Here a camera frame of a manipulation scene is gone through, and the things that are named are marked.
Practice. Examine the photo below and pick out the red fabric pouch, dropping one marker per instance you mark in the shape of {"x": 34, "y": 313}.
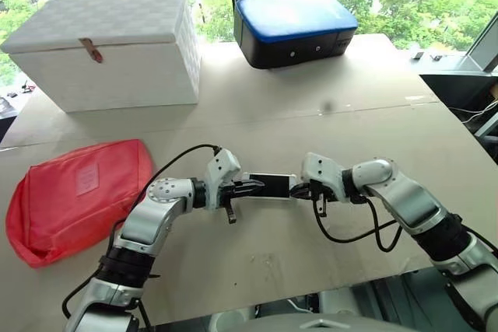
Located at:
{"x": 74, "y": 200}

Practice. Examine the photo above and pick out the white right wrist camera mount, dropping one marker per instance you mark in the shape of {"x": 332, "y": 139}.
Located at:
{"x": 321, "y": 168}

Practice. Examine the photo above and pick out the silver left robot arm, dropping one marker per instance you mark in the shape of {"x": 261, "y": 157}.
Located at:
{"x": 151, "y": 219}

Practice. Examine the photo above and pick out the silver robot torso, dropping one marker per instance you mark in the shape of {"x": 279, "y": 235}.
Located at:
{"x": 319, "y": 324}

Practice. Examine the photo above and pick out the blue and black padded case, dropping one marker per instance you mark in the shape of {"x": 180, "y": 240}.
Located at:
{"x": 295, "y": 21}

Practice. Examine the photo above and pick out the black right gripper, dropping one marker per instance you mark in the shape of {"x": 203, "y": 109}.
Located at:
{"x": 320, "y": 192}

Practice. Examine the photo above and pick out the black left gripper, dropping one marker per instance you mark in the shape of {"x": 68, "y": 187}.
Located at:
{"x": 227, "y": 196}

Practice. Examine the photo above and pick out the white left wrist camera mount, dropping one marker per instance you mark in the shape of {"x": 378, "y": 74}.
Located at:
{"x": 222, "y": 166}

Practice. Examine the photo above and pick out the white smartphone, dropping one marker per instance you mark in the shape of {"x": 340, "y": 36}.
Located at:
{"x": 274, "y": 186}

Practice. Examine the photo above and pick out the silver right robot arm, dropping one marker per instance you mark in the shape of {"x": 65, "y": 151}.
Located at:
{"x": 420, "y": 207}

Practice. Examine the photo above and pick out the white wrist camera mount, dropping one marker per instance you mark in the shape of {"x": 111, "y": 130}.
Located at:
{"x": 222, "y": 166}
{"x": 321, "y": 168}

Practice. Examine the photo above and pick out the white woven storage box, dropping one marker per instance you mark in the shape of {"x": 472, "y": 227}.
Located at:
{"x": 105, "y": 60}

